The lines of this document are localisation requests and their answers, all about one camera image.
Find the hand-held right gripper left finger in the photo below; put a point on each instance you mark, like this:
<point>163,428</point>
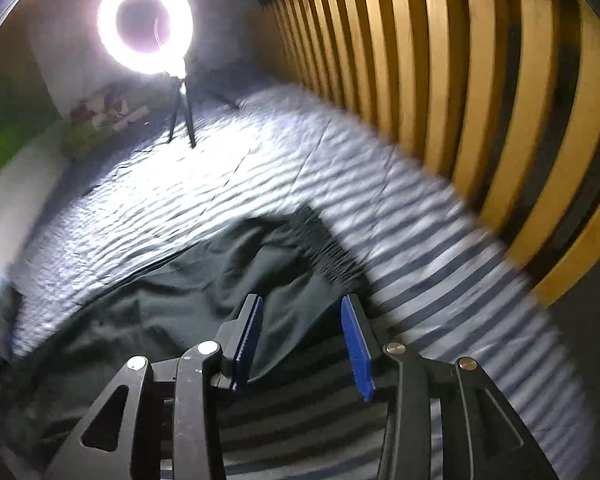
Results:
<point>244,345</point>

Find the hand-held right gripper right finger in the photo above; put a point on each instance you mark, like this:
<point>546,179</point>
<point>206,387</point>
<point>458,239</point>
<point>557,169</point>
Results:
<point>357,345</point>

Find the dark grey pants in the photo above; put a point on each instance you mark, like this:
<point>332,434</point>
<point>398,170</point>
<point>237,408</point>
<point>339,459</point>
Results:
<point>155,300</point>

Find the blue white striped blanket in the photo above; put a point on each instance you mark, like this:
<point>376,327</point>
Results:
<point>205,185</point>

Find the printed green pillow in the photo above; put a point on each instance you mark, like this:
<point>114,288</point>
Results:
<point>95,125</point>

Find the yellow wooden slatted headboard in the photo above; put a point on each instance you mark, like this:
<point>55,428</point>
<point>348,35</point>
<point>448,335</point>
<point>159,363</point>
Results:
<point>455,85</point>

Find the white patterned bed frame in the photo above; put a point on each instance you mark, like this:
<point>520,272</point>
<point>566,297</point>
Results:
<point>10,210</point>

